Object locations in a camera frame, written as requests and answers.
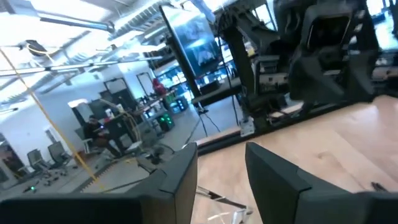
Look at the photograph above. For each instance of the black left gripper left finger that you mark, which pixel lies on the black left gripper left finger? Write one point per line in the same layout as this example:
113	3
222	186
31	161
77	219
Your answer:
155	208

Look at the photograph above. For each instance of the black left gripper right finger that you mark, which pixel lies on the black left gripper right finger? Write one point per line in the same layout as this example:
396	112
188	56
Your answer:
295	205

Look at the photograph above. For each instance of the clear plastic container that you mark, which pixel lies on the clear plastic container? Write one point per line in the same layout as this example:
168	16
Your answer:
239	214

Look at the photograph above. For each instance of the black makeup brush silver ferrule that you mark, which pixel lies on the black makeup brush silver ferrule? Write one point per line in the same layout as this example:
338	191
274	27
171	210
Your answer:
217	196

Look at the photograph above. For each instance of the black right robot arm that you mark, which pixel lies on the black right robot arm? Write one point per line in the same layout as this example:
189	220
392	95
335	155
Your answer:
239	56

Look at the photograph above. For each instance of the black floor fan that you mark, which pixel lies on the black floor fan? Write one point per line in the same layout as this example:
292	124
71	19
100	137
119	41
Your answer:
157	154

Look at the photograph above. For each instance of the person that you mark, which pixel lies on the person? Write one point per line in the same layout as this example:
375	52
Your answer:
159	88
93	130

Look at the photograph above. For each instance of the cluttered workbench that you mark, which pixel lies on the cluttered workbench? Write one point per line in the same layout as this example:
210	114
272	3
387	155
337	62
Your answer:
140	109

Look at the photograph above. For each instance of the grey office chair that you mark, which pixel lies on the grey office chair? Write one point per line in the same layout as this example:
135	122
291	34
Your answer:
57	154
37	158

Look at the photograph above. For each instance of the large black monitor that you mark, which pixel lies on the large black monitor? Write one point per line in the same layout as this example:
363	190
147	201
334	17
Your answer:
199	46

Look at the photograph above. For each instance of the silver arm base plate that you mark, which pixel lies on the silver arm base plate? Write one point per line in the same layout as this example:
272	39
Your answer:
247	126

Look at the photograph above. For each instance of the black aluminium table frame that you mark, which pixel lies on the black aluminium table frame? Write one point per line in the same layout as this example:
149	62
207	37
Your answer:
224	141

